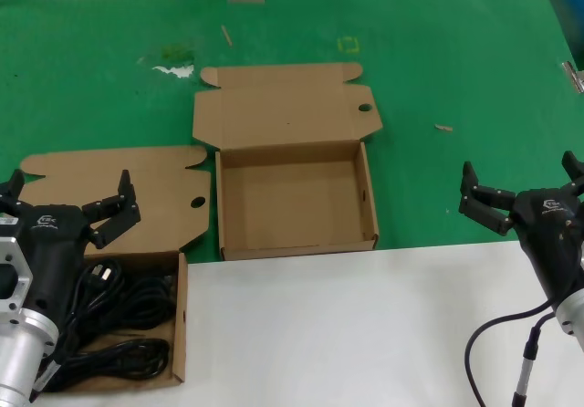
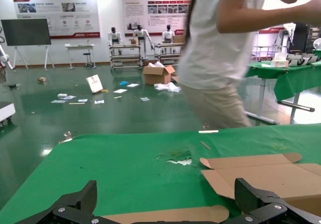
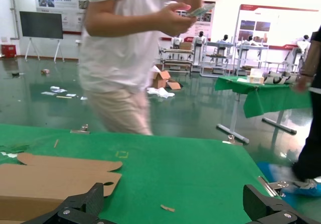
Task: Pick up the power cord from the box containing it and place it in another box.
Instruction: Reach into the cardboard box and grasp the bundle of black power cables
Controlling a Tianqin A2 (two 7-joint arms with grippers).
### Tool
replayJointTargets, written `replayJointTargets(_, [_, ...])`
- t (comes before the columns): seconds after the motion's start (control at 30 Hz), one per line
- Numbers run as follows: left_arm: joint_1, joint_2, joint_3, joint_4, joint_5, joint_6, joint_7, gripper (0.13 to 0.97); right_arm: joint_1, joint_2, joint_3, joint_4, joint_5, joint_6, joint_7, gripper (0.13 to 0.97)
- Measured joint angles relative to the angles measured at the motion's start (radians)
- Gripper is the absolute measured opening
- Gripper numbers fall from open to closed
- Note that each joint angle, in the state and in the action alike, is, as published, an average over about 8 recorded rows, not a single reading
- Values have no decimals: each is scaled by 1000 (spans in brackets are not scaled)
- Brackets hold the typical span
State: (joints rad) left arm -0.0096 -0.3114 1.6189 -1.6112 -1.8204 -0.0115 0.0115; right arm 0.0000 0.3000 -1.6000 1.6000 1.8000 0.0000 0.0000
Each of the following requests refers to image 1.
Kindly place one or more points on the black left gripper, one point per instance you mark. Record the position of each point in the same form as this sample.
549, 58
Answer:
57, 243

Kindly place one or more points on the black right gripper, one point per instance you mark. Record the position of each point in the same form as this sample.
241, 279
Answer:
554, 243

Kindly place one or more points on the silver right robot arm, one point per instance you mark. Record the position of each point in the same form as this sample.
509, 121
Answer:
575, 318

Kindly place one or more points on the cardboard box with round hole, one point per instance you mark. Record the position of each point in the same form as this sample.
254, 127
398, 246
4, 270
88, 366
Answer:
283, 110
114, 174

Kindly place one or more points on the green table cloth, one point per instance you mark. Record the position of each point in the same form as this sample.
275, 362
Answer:
456, 37

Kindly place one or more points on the small wooden splinter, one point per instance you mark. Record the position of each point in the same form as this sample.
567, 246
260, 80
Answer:
226, 35

